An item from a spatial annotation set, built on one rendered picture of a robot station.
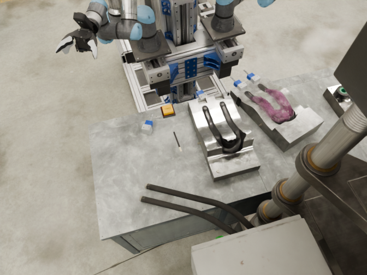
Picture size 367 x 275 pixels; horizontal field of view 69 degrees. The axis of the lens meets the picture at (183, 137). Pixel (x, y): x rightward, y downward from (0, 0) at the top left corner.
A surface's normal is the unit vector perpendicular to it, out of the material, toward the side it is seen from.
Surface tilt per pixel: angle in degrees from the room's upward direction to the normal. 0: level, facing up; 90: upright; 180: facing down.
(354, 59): 90
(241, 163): 0
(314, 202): 0
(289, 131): 0
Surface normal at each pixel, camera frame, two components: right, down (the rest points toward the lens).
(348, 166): -0.03, -0.51
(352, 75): -0.96, 0.24
